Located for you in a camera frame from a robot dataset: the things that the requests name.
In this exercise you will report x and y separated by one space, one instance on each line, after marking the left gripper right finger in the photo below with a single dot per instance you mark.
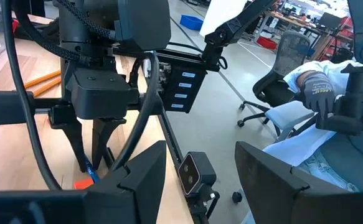
262 186

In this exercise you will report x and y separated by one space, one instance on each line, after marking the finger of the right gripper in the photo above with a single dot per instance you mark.
69 124
105 133

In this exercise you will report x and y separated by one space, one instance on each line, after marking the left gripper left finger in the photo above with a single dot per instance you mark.
147 186

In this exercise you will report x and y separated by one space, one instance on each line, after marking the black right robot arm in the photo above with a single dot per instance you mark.
231 29

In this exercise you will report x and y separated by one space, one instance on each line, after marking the person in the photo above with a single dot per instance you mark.
299 146

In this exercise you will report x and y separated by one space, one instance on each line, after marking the black electronics box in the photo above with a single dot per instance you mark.
184 90

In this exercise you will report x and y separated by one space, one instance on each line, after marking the person's gloved hand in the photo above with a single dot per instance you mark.
318 93

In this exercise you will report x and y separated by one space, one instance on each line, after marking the blue plastic crate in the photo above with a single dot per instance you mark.
192 22

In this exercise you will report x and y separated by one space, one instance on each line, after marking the black mesh office chair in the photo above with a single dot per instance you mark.
290 53

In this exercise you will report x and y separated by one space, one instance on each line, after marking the red plastic crate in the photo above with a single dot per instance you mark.
266 43

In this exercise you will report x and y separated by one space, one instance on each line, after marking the white board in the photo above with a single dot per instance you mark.
221 15

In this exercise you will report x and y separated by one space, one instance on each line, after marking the black table-level camera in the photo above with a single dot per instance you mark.
196 172

